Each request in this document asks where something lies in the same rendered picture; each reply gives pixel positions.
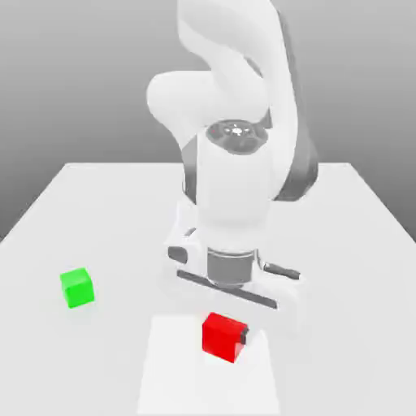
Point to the small green cube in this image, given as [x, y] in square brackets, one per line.
[77, 288]

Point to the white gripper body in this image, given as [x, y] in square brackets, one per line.
[227, 291]

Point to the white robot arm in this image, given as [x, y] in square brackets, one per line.
[234, 182]

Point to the small red cube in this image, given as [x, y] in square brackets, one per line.
[221, 338]

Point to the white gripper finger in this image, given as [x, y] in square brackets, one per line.
[244, 336]

